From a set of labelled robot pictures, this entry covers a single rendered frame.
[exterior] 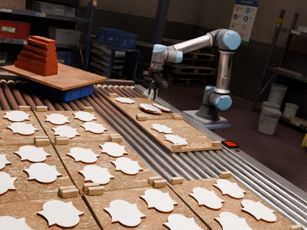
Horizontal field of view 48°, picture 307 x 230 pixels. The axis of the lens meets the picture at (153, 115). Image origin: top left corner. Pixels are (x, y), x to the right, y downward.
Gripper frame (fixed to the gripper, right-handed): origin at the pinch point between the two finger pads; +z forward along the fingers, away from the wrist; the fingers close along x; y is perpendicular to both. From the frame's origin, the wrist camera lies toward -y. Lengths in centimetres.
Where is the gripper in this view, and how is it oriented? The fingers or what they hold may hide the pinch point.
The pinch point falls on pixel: (152, 99)
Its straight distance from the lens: 224.5
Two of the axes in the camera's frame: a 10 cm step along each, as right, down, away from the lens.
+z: -1.9, 9.3, 3.1
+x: -6.1, 1.4, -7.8
